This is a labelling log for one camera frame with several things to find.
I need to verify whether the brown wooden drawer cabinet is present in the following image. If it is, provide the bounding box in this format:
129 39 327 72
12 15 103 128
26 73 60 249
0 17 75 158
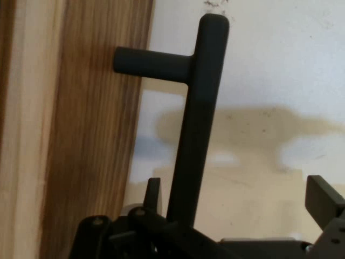
0 0 17 146

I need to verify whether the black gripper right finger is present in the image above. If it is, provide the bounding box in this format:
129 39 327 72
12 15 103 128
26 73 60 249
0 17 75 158
305 174 345 259

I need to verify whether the wooden cabinet door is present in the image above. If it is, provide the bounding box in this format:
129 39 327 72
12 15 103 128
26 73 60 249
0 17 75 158
0 0 230 259

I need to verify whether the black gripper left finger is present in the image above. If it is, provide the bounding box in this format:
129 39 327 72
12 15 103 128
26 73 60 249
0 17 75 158
68 176 224 259

